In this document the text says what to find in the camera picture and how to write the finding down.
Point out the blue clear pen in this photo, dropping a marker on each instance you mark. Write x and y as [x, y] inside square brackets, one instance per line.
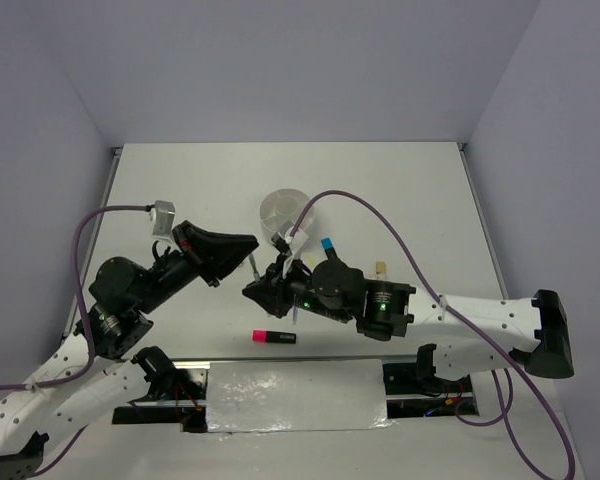
[295, 310]

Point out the pink capped black highlighter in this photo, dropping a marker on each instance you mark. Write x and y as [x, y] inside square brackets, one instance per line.
[276, 337]

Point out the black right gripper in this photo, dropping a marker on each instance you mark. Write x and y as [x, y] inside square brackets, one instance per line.
[270, 293]

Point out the blue capped black highlighter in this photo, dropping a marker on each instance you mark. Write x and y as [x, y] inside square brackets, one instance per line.
[329, 249]

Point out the white round compartment organizer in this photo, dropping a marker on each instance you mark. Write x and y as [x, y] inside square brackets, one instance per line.
[279, 208]

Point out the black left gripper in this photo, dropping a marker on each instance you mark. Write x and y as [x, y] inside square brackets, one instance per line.
[213, 254]

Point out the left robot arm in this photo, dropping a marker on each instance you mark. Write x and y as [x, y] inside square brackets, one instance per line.
[93, 371]

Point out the silver foil taped panel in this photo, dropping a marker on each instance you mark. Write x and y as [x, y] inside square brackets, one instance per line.
[271, 397]

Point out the green clear pen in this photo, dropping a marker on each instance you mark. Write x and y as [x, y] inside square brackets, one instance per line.
[254, 267]

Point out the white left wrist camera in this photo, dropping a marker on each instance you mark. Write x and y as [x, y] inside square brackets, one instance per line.
[162, 216]

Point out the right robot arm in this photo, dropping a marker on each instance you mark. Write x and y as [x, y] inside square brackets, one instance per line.
[450, 336]

